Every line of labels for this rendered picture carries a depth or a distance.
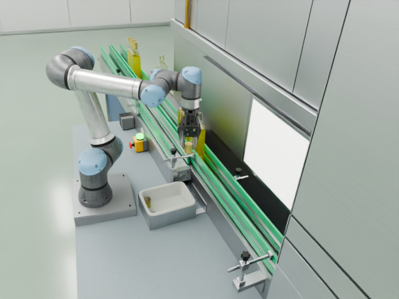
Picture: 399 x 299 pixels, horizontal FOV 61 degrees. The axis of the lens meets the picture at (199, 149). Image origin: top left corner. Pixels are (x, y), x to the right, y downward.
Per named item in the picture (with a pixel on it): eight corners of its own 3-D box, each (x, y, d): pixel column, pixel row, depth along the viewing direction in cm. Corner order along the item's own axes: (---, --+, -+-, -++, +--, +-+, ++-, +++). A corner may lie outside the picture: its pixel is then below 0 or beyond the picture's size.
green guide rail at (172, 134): (189, 163, 169) (190, 149, 165) (187, 164, 169) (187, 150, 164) (110, 53, 299) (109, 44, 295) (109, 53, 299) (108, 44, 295)
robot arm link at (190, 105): (181, 92, 136) (201, 92, 137) (180, 102, 139) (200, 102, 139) (181, 99, 130) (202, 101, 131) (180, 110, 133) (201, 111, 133)
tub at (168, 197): (196, 216, 157) (197, 202, 152) (149, 230, 148) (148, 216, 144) (181, 193, 170) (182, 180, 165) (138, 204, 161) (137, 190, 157)
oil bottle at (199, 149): (203, 161, 172) (206, 124, 160) (193, 163, 170) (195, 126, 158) (199, 155, 176) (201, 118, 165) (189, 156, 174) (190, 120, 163)
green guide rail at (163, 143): (175, 166, 166) (175, 152, 162) (173, 167, 166) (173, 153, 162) (101, 54, 297) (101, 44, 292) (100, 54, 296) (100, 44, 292)
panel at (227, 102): (307, 223, 125) (332, 146, 106) (301, 226, 124) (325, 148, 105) (203, 114, 192) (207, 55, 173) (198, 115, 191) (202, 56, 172)
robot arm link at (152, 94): (29, 61, 120) (161, 85, 113) (47, 52, 129) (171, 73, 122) (35, 92, 127) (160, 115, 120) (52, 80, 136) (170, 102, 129)
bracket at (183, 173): (191, 180, 169) (191, 168, 165) (173, 184, 166) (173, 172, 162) (188, 175, 172) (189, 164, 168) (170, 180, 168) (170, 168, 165)
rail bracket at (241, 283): (266, 290, 123) (278, 249, 111) (225, 307, 117) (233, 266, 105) (259, 280, 127) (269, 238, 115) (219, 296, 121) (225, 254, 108)
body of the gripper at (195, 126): (180, 138, 138) (180, 111, 131) (180, 127, 145) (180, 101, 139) (198, 139, 139) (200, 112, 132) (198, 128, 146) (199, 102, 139)
